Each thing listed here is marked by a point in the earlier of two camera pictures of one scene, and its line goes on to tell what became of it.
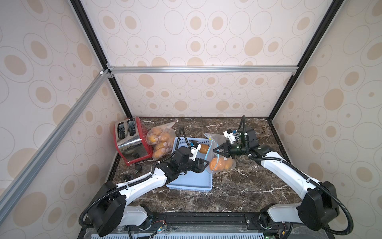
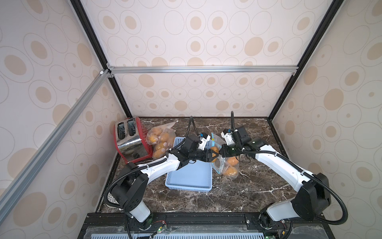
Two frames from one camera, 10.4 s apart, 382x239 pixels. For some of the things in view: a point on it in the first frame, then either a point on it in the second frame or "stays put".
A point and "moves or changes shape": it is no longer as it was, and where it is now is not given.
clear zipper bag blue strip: [215, 162] moves or changes shape
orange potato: [227, 165] → [231, 171]
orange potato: [158, 153] stays put
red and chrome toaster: [131, 140] stays put
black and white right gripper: [229, 134] stays put
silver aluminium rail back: [274, 69] stays put
